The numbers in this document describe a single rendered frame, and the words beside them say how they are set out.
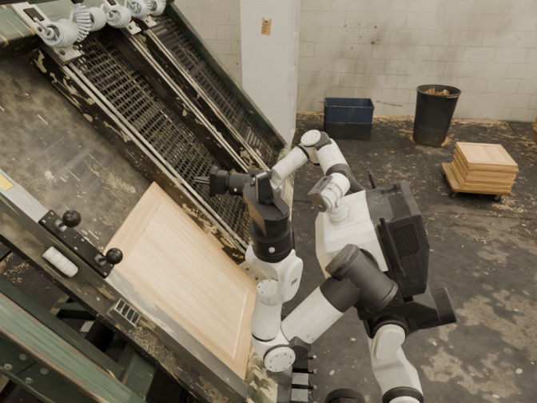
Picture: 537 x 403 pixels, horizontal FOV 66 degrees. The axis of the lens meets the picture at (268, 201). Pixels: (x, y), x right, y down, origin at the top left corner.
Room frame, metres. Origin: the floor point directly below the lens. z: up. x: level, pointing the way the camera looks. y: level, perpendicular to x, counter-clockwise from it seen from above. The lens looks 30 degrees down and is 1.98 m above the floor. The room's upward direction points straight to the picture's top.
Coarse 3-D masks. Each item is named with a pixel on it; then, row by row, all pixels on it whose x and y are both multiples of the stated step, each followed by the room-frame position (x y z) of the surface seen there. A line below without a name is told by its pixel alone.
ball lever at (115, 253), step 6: (108, 252) 0.73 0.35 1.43; (114, 252) 0.73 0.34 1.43; (120, 252) 0.74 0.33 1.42; (96, 258) 0.79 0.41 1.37; (102, 258) 0.77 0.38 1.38; (108, 258) 0.72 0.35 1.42; (114, 258) 0.72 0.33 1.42; (120, 258) 0.73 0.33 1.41; (102, 264) 0.79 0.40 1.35; (114, 264) 0.73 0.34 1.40
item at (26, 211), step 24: (0, 192) 0.79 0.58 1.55; (24, 192) 0.83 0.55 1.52; (24, 216) 0.79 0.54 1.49; (48, 240) 0.78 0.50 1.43; (96, 288) 0.77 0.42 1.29; (120, 288) 0.78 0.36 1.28; (144, 312) 0.77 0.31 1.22; (168, 336) 0.76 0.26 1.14; (192, 336) 0.80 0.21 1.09; (192, 360) 0.76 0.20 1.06; (216, 360) 0.79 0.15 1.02; (216, 384) 0.75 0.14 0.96; (240, 384) 0.77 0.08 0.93
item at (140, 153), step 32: (32, 64) 1.29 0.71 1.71; (64, 64) 1.29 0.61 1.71; (64, 96) 1.28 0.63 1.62; (96, 96) 1.31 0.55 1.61; (96, 128) 1.28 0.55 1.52; (128, 128) 1.31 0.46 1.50; (128, 160) 1.27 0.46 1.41; (160, 160) 1.30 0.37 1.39; (192, 192) 1.29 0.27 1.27; (224, 224) 1.29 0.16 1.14
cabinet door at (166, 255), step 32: (160, 192) 1.24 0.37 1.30; (128, 224) 1.01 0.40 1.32; (160, 224) 1.11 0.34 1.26; (192, 224) 1.23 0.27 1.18; (128, 256) 0.91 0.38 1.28; (160, 256) 0.99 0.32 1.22; (192, 256) 1.10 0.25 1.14; (224, 256) 1.22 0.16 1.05; (160, 288) 0.89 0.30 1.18; (192, 288) 0.98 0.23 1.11; (224, 288) 1.08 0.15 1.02; (256, 288) 1.21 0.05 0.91; (192, 320) 0.88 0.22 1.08; (224, 320) 0.96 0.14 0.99; (224, 352) 0.85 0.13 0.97
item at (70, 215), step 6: (72, 210) 0.75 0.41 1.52; (66, 216) 0.73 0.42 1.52; (72, 216) 0.74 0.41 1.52; (78, 216) 0.75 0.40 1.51; (54, 222) 0.80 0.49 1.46; (60, 222) 0.80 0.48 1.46; (66, 222) 0.73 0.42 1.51; (72, 222) 0.73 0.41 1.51; (78, 222) 0.74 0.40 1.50; (60, 228) 0.80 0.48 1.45
